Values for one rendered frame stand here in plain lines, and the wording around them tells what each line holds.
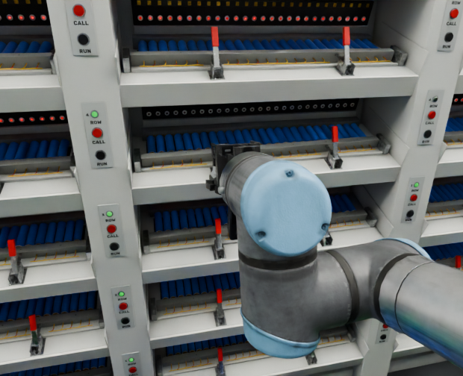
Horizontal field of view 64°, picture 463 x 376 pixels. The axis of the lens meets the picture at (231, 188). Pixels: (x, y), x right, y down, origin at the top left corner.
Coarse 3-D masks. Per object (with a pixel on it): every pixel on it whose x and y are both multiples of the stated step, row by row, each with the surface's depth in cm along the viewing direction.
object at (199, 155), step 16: (272, 144) 84; (288, 144) 85; (304, 144) 85; (320, 144) 86; (352, 144) 88; (368, 144) 89; (144, 160) 78; (160, 160) 79; (176, 160) 80; (192, 160) 80; (208, 160) 82
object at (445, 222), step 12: (444, 180) 110; (456, 180) 111; (432, 192) 106; (444, 192) 107; (456, 192) 107; (432, 204) 101; (444, 204) 102; (456, 204) 102; (432, 216) 101; (444, 216) 101; (456, 216) 101; (432, 228) 98; (444, 228) 98; (456, 228) 98; (420, 240) 96; (432, 240) 97; (444, 240) 99; (456, 240) 100
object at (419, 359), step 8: (424, 352) 123; (432, 352) 123; (392, 360) 120; (400, 360) 120; (408, 360) 121; (416, 360) 122; (424, 360) 123; (432, 360) 124; (440, 360) 125; (344, 368) 117; (392, 368) 121; (400, 368) 122; (408, 368) 123
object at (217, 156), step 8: (224, 144) 61; (232, 144) 57; (240, 144) 56; (248, 144) 57; (256, 144) 58; (216, 152) 57; (224, 152) 58; (232, 152) 58; (240, 152) 52; (216, 160) 58; (224, 160) 57; (216, 168) 58; (216, 176) 59; (216, 184) 60; (216, 192) 59
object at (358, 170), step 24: (144, 120) 86; (168, 120) 87; (192, 120) 88; (216, 120) 89; (240, 120) 91; (264, 120) 92; (144, 144) 85; (384, 144) 88; (144, 168) 79; (312, 168) 82; (360, 168) 84; (384, 168) 84; (144, 192) 75; (168, 192) 76; (192, 192) 77
